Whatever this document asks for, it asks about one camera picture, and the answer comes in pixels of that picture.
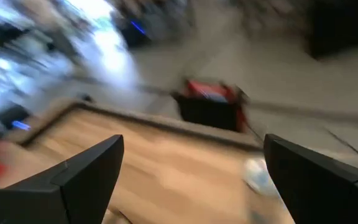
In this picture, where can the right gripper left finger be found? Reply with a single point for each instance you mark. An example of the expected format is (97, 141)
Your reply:
(57, 199)

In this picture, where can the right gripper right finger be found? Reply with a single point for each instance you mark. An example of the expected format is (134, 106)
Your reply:
(325, 199)

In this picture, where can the blue silver Red Bull can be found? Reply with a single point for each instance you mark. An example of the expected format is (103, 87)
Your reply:
(255, 175)

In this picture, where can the black device with blue light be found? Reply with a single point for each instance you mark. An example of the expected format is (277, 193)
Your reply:
(11, 116)

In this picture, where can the black and red power box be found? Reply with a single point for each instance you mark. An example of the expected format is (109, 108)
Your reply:
(210, 115)

